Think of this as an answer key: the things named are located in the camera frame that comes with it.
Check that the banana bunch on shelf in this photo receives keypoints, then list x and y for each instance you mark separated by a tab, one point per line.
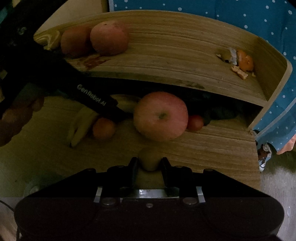
50	40

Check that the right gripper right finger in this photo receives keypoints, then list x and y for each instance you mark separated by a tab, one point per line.
170	174

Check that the curved wooden shelf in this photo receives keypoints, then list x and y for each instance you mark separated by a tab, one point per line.
180	49

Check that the red apple on table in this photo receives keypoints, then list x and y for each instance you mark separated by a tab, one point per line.
160	116

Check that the small red fruit behind apple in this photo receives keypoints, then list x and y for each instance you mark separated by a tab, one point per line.
195	123

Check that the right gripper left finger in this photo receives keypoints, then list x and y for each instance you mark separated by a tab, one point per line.
132	170

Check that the red apple on shelf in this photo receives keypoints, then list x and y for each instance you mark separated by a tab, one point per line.
110	38

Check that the orange peel scraps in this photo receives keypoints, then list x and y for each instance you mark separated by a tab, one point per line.
241	63

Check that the small orange on table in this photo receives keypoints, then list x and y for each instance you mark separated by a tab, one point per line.
103	129

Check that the large orange on shelf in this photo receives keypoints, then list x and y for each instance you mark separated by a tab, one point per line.
75	41

